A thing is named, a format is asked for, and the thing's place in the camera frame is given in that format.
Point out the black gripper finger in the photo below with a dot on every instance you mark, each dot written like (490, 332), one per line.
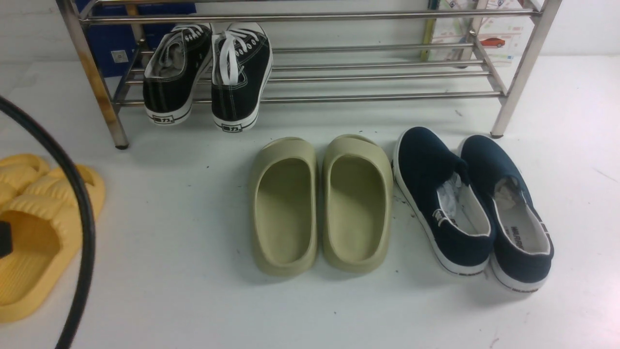
(6, 239)

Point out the black canvas sneaker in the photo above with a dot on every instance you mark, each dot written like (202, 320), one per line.
(171, 75)
(242, 63)

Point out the blue box behind rack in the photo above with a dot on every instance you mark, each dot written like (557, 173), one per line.
(113, 46)

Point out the stainless steel shoe rack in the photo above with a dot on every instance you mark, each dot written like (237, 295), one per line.
(473, 53)

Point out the left navy slip-on shoe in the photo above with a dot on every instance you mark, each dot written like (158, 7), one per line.
(436, 184)

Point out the navy slip-on shoe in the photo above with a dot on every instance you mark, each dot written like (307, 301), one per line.
(522, 253)
(436, 184)

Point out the right navy slip-on shoe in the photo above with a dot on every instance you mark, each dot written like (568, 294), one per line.
(522, 253)

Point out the right yellow ribbed slide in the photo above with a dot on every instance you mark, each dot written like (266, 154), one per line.
(47, 234)

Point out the yellow ribbed slide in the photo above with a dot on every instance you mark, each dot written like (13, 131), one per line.
(17, 172)
(47, 234)

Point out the left yellow ribbed slide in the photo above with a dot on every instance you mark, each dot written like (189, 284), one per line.
(17, 172)

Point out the left olive foam slide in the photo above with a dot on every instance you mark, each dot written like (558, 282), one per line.
(283, 192)

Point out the olive foam slide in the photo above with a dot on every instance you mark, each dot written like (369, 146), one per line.
(358, 189)
(283, 192)

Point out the right olive foam slide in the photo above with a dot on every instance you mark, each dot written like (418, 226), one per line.
(358, 189)

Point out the white printed cardboard box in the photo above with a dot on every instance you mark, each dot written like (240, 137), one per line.
(500, 36)

